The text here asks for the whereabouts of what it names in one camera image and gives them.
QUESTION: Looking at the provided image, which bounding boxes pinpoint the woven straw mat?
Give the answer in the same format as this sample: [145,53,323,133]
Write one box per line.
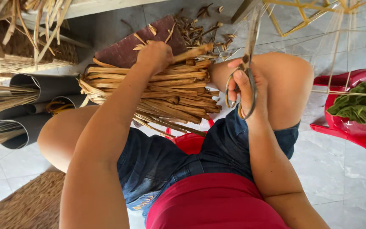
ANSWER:
[0,170,66,229]

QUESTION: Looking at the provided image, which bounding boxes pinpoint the person's right hand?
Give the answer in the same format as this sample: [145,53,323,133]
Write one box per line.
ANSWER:
[227,58,269,119]

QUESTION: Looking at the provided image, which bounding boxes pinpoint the yellow wire frame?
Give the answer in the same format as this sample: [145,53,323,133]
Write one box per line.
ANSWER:
[263,0,366,38]

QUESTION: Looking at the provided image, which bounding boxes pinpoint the blue denim shorts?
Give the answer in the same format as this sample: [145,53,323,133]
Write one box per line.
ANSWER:
[117,106,300,217]

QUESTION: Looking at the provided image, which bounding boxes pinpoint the rusty metal scissors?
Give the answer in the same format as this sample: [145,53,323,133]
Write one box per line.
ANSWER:
[225,8,262,120]

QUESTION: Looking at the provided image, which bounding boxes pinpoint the dark red board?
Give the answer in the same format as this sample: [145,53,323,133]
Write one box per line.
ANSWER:
[94,15,188,68]

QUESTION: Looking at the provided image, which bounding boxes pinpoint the green cloth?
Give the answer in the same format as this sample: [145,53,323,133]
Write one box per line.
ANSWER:
[326,82,366,125]

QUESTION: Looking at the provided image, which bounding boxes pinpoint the red plastic chair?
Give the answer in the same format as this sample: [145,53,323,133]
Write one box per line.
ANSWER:
[309,69,366,164]

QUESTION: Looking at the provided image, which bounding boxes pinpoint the person's left hand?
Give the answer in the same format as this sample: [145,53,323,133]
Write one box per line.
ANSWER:
[136,40,175,75]

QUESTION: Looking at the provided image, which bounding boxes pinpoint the bundle of dried straw strips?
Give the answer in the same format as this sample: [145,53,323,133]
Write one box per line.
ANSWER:
[78,43,222,138]

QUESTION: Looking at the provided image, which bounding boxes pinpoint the grey plastic pipe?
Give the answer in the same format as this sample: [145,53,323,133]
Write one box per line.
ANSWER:
[27,94,96,116]
[10,73,82,104]
[0,113,53,150]

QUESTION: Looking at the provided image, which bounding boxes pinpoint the bundle of thin straw stalks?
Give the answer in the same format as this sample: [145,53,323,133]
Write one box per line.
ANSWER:
[0,83,40,155]

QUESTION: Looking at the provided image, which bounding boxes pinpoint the loose hanging straw strands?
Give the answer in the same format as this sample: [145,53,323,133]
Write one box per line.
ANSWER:
[0,0,73,64]

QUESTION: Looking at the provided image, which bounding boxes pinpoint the red shirt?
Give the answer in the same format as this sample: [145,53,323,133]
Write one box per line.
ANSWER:
[146,173,291,229]

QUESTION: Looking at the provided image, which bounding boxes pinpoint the red plastic stool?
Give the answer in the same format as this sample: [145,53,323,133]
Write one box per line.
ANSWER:
[165,118,215,155]

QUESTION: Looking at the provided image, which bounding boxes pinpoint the pile of straw scraps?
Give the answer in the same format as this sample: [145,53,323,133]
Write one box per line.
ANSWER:
[174,3,238,62]

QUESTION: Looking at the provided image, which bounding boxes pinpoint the woven straw basket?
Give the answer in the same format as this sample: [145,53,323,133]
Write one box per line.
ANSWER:
[0,20,79,77]

